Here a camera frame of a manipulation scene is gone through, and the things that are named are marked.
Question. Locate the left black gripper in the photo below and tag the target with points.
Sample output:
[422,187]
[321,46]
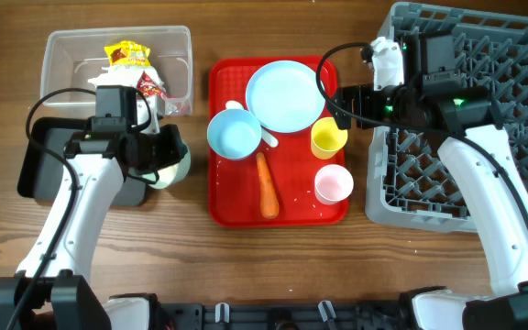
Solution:
[178,149]

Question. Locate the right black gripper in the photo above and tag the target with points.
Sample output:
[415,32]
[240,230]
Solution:
[363,94]

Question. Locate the green bowl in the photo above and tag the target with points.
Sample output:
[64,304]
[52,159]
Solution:
[174,173]

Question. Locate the yellow plastic cup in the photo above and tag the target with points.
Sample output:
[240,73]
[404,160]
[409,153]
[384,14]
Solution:
[327,138]

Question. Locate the pink plastic cup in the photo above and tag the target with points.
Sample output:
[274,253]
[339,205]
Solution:
[333,184]

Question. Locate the white napkin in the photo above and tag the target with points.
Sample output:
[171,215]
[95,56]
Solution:
[143,78]

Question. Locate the light blue bowl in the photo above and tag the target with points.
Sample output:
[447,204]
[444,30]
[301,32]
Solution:
[234,134]

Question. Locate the red yellow snack wrapper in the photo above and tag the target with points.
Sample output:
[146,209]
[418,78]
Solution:
[128,53]

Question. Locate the orange carrot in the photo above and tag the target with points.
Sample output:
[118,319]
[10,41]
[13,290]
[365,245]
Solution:
[269,204]

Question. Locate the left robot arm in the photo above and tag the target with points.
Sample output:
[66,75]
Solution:
[50,289]

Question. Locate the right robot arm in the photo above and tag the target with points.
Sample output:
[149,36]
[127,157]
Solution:
[417,87]

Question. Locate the large light blue plate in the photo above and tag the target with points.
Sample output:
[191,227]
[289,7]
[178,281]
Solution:
[284,97]

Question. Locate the white plastic spoon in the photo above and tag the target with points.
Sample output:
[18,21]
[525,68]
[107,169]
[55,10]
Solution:
[265,134]

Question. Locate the red serving tray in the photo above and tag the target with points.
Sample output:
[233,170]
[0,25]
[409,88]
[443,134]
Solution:
[233,185]

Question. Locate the black plastic tray bin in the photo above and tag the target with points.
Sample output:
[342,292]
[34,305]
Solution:
[41,174]

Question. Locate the clear plastic bin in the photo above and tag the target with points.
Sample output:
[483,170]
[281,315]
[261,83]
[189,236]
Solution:
[73,57]

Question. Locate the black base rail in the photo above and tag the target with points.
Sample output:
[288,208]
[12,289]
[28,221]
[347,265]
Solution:
[378,315]

